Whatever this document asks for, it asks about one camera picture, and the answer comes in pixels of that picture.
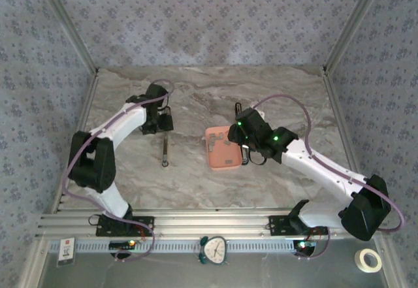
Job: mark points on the aluminium frame post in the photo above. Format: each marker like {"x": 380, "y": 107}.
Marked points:
{"x": 354, "y": 20}
{"x": 67, "y": 20}

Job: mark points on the pink plastic tray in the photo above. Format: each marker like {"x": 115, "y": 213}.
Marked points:
{"x": 225, "y": 154}

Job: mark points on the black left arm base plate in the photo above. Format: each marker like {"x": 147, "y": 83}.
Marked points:
{"x": 143, "y": 224}

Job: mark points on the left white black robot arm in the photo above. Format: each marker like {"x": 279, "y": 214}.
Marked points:
{"x": 94, "y": 164}

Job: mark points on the small circuit board with LED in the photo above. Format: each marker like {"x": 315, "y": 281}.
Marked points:
{"x": 308, "y": 245}
{"x": 119, "y": 245}

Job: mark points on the aluminium mounting rail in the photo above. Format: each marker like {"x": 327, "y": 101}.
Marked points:
{"x": 212, "y": 222}

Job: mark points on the green alarm clock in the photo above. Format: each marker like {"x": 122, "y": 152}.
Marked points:
{"x": 215, "y": 250}

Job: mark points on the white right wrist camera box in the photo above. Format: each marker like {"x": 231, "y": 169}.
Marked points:
{"x": 262, "y": 115}

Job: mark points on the aluminium table side rail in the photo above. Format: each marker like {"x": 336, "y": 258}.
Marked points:
{"x": 336, "y": 108}
{"x": 85, "y": 108}

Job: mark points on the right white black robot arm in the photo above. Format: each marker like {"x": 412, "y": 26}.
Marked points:
{"x": 326, "y": 173}

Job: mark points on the silver stapler with black end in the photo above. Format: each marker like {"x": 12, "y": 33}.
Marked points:
{"x": 166, "y": 151}

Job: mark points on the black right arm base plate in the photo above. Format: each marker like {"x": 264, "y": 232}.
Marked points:
{"x": 277, "y": 226}

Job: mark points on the grey metal shelf plate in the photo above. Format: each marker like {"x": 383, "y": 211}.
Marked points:
{"x": 261, "y": 275}

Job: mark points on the white card with red mark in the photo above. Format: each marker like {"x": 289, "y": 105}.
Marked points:
{"x": 67, "y": 252}

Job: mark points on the white tape roll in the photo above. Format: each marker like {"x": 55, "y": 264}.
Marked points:
{"x": 359, "y": 263}

